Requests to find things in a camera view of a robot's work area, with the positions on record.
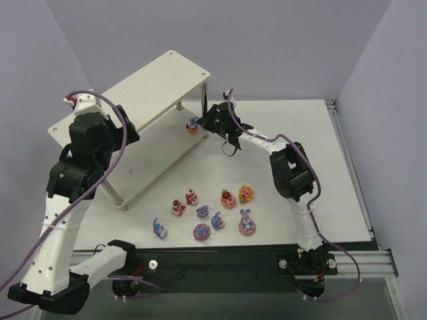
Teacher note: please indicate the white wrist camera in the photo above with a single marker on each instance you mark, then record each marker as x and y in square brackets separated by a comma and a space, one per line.
[227, 96]
[83, 104]

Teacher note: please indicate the pink bear with strawberry hat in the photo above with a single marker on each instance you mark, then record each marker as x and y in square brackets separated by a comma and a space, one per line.
[191, 197]

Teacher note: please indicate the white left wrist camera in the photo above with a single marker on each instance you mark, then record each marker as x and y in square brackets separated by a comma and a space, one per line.
[83, 104]

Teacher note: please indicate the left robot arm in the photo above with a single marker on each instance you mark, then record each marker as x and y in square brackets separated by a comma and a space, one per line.
[50, 282]

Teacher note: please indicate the small purple bunny figure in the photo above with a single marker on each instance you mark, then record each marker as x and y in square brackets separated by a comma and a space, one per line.
[202, 211]

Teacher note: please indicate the pink bear in yellow flower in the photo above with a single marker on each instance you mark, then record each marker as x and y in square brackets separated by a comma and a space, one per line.
[246, 194]

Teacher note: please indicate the pink striped bear with strawberry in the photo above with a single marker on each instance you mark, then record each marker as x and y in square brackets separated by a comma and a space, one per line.
[177, 208]

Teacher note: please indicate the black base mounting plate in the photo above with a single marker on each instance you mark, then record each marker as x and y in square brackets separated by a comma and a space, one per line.
[235, 269]

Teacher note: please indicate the pink bear on tan donut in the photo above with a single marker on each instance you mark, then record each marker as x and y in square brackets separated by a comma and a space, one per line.
[227, 199]

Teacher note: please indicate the white wooden two-tier shelf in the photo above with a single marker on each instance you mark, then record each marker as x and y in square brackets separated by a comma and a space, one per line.
[152, 98]

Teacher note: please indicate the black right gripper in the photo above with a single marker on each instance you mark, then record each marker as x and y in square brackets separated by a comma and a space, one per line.
[213, 116]

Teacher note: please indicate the purple bunny with pink base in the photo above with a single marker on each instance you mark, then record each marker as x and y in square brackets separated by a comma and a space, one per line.
[217, 221]

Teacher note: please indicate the purple bunny with blue bow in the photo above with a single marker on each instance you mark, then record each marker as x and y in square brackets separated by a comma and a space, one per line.
[159, 230]

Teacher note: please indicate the aluminium frame rail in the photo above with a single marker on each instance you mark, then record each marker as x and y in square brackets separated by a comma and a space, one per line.
[372, 264]

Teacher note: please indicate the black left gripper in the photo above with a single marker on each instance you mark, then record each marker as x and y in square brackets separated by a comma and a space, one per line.
[123, 124]

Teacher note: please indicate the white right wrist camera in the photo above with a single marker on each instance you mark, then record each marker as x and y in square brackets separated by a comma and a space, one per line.
[227, 96]

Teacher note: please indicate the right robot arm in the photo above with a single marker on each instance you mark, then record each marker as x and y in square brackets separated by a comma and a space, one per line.
[293, 176]

